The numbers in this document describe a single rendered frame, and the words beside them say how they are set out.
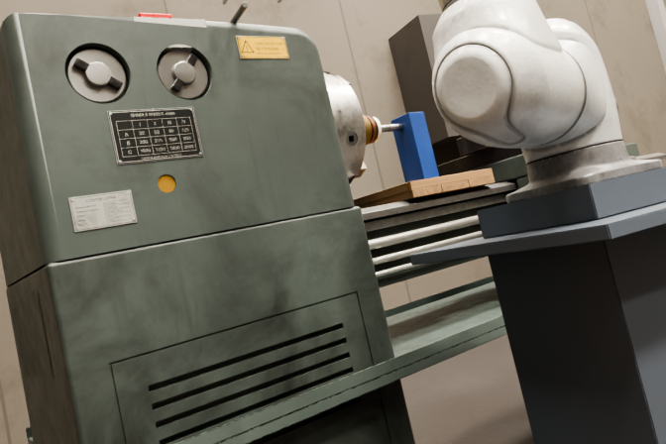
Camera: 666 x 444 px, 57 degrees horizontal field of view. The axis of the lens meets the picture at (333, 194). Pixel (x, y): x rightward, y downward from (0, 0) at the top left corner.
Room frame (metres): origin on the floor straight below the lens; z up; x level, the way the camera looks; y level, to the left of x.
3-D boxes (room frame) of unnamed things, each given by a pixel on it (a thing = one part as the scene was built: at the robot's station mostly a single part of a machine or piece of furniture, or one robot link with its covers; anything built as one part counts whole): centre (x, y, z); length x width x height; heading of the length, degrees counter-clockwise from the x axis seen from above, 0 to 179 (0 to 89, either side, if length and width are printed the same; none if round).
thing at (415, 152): (1.71, -0.25, 1.00); 0.08 x 0.06 x 0.23; 36
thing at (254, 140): (1.26, 0.33, 1.06); 0.59 x 0.48 x 0.39; 126
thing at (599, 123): (1.00, -0.40, 0.97); 0.18 x 0.16 x 0.22; 140
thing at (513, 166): (1.87, -0.54, 0.90); 0.53 x 0.30 x 0.06; 36
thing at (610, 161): (1.01, -0.42, 0.83); 0.22 x 0.18 x 0.06; 116
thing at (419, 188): (1.67, -0.20, 0.89); 0.36 x 0.30 x 0.04; 36
